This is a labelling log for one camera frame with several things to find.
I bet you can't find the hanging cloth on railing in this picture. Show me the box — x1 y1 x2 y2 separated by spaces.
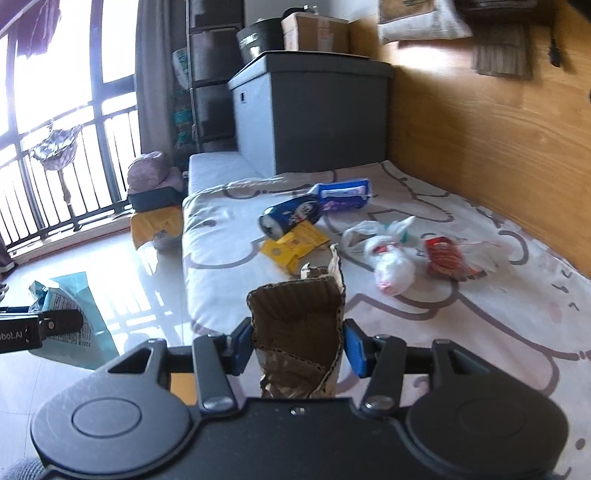
29 126 82 206

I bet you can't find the yellow cloth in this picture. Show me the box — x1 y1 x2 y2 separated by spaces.
130 206 183 249

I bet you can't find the white pillow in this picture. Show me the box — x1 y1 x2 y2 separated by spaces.
378 0 473 44

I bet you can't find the brown cardboard box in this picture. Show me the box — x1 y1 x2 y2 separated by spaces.
281 12 349 54

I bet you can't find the grey mattress pad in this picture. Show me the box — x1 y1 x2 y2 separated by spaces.
187 151 263 195

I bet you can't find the blue drink can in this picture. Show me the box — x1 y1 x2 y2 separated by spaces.
259 194 322 240

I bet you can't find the yellow cigarette box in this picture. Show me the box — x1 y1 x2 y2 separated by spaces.
260 220 329 275

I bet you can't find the torn brown cardboard piece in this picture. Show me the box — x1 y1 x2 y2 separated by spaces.
246 244 346 399

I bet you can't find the black round container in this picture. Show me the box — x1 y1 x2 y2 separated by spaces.
236 17 284 65

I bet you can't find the dark grey storage box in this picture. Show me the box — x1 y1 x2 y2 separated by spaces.
228 51 394 177

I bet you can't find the blue tissue pack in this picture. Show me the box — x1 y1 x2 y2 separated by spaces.
308 178 373 212

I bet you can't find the white plastic bag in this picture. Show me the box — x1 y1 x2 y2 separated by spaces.
341 216 416 296

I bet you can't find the black balcony railing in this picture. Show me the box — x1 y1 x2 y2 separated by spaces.
1 103 140 250

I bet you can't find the cartoon bear bed sheet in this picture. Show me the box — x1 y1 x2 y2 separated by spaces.
182 153 590 479

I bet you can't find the grey curtain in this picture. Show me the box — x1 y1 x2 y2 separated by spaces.
134 0 186 159

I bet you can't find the dark drawer shelf unit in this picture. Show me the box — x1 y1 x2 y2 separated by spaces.
185 0 245 153

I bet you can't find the red snack wrapper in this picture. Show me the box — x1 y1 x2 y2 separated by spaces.
424 236 508 282

